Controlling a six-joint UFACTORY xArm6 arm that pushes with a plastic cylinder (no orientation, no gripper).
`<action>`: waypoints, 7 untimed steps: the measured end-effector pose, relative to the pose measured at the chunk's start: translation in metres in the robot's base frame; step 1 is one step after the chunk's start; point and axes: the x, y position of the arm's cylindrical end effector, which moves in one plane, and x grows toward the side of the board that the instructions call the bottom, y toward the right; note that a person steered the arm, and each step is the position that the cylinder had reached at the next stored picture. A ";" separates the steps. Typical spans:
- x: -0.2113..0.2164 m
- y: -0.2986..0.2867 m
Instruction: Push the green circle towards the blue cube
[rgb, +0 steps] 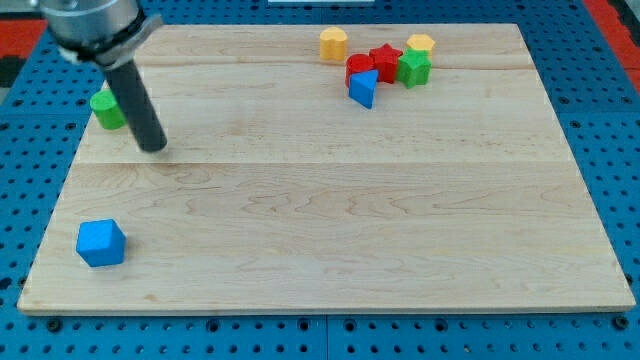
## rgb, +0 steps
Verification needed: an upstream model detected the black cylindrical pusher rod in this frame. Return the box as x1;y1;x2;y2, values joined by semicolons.
104;60;167;153

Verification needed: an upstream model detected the green cylinder block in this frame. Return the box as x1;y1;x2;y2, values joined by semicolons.
89;89;126;130

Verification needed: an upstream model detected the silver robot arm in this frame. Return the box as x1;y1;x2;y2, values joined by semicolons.
29;0;167;153

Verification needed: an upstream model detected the blue cube block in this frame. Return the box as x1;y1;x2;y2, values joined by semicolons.
75;219;126;267

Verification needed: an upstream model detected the wooden board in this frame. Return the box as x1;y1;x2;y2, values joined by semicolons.
18;24;636;316

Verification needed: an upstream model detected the red cylinder block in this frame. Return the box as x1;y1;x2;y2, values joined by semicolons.
345;53;375;88

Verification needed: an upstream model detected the blue triangle block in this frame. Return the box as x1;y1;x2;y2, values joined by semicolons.
348;69;379;109

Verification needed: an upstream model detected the red star block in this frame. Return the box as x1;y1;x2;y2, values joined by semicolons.
369;43;403;84

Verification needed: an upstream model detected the green star block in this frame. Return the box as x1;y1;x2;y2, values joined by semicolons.
396;48;432;89

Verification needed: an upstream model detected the yellow hexagon block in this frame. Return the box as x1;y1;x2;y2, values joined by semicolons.
406;33;436;58

